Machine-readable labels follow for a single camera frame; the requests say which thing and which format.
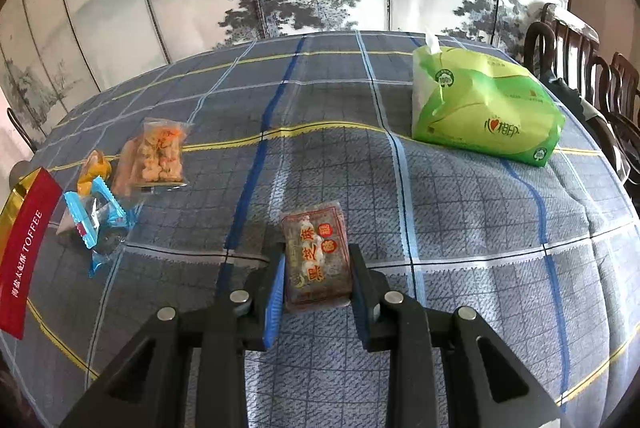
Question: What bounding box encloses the blue snack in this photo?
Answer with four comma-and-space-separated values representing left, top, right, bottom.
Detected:
64, 176, 127, 249
89, 207, 139, 278

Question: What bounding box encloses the orange-red clear snack bag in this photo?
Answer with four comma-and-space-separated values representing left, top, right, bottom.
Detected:
111, 136, 141, 197

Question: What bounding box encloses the clear nougat snack pack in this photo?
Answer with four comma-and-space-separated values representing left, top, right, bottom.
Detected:
280, 201, 352, 312

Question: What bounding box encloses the clear peanut snack bag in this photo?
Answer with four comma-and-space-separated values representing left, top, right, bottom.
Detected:
132, 118, 192, 188

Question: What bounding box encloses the orange snack packet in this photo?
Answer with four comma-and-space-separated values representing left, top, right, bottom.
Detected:
76, 150, 112, 196

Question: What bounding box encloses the plaid blue tablecloth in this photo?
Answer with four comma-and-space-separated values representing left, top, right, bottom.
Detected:
1, 31, 639, 427

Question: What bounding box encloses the red gold toffee tin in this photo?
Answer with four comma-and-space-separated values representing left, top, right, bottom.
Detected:
0, 167, 62, 339

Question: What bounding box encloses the green tissue pack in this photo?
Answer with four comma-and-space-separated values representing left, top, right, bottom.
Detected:
411, 35, 565, 167

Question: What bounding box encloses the dark wooden chair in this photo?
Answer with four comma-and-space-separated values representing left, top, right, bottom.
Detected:
524, 3, 639, 195

